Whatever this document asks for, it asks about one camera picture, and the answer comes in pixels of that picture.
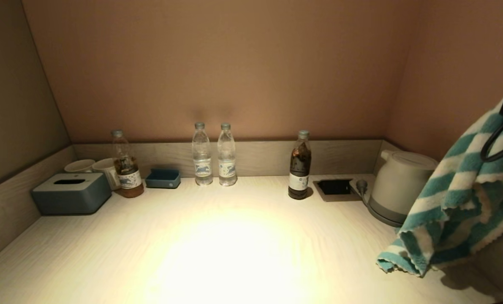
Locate teal white striped towel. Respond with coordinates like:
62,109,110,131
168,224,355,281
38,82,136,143
377,98,503,278

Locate white electric kettle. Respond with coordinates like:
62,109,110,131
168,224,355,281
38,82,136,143
369,149,440,224

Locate grey kettle base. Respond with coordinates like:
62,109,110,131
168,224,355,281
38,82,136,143
366,198,404,228

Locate recessed black socket panel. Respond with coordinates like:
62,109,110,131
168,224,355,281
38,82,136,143
313,179,362,202

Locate dark liquid plastic bottle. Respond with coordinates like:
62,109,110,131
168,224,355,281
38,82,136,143
288,130,312,200

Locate clear water bottle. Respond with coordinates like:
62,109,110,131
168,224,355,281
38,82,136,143
217,122,237,187
191,122,213,186

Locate small blue plastic tray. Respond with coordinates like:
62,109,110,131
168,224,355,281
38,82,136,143
145,168,182,189

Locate amber tea plastic bottle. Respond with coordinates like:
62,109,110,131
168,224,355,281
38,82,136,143
111,129,144,198

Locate white ceramic mug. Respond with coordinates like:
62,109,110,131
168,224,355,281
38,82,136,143
64,159,96,173
92,158,122,191

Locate grey-blue tissue box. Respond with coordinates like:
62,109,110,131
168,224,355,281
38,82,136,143
32,172,112,215

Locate black cable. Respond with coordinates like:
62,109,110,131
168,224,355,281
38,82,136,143
480,108,503,163

